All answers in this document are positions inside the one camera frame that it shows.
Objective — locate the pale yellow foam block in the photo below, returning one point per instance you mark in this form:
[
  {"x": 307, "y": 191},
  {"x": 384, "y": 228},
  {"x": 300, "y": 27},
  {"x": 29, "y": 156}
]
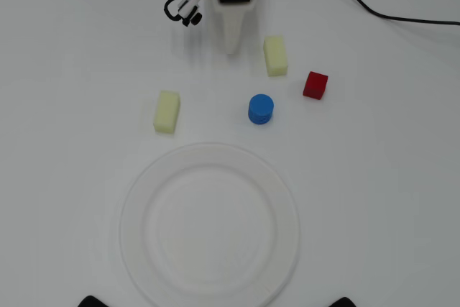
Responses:
[
  {"x": 276, "y": 56},
  {"x": 167, "y": 112}
]

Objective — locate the white paper plate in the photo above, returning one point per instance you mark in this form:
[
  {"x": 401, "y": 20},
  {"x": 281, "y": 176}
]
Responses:
[{"x": 210, "y": 228}]

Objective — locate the black stand foot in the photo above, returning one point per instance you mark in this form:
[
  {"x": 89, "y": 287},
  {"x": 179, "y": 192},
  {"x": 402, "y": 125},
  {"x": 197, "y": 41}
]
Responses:
[{"x": 345, "y": 302}]

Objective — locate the blue ribbed foam cylinder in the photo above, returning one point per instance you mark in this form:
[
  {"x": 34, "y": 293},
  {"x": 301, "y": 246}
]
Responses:
[{"x": 261, "y": 108}]

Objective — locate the white wrist camera black lens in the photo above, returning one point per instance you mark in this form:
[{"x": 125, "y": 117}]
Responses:
[{"x": 187, "y": 6}]

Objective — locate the red foam cube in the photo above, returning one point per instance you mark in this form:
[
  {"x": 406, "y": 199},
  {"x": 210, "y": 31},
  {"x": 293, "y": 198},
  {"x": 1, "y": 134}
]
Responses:
[{"x": 315, "y": 85}]

